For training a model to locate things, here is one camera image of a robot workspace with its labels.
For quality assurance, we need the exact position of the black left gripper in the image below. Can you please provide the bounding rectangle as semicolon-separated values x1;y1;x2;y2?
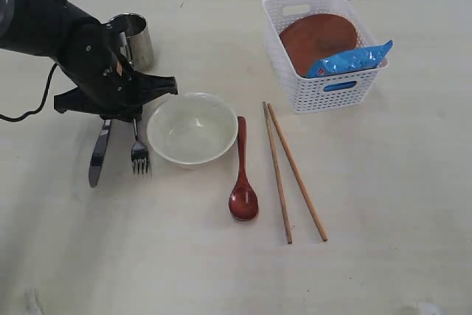
54;24;178;121

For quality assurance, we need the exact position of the shiny steel cup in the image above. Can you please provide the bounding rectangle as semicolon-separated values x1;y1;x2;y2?
107;13;154;72

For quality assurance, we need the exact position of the white plastic woven basket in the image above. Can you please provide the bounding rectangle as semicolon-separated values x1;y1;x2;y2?
262;0;389;114

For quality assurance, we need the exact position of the silver table knife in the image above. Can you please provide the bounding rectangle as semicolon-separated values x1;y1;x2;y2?
88;120;112;188

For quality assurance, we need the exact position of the silver metal fork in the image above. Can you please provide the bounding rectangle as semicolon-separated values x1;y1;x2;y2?
131;118;150;175

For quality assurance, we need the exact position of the white ceramic bowl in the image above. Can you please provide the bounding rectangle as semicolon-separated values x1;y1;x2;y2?
146;93;238;169

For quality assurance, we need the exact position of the wooden chopstick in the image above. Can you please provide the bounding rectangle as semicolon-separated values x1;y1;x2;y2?
263;102;293;244
266;103;328;242

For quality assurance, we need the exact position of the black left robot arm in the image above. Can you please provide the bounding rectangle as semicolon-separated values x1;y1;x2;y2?
1;0;178;122

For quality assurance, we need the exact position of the blue snack packet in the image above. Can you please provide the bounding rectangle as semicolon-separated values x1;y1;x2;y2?
305;40;393;79

